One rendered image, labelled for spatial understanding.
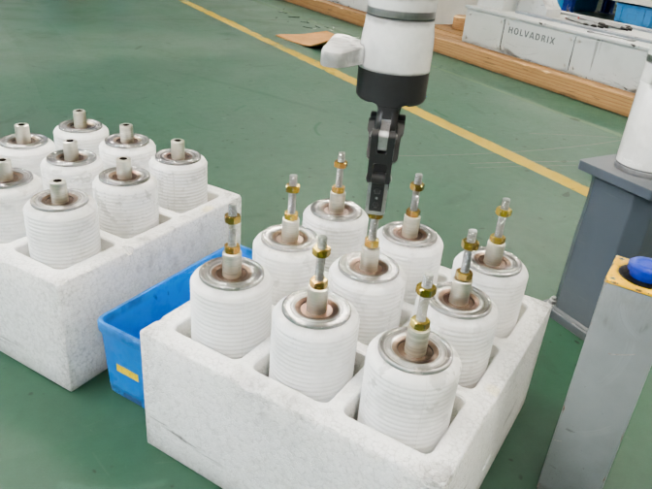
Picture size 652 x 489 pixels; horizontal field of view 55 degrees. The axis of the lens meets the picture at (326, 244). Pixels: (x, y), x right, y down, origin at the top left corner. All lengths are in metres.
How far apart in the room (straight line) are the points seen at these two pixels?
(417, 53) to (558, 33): 2.57
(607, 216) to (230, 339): 0.68
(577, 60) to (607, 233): 2.05
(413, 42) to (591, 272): 0.65
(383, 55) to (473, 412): 0.38
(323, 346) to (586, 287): 0.64
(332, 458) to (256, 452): 0.11
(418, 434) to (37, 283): 0.54
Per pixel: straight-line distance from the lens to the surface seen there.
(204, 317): 0.74
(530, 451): 0.96
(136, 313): 0.97
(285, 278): 0.80
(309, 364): 0.67
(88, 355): 0.98
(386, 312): 0.77
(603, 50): 3.06
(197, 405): 0.77
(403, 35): 0.65
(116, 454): 0.89
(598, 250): 1.17
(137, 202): 0.99
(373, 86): 0.66
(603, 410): 0.81
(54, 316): 0.92
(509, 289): 0.82
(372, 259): 0.76
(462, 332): 0.71
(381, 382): 0.63
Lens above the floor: 0.63
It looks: 27 degrees down
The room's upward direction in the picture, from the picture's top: 5 degrees clockwise
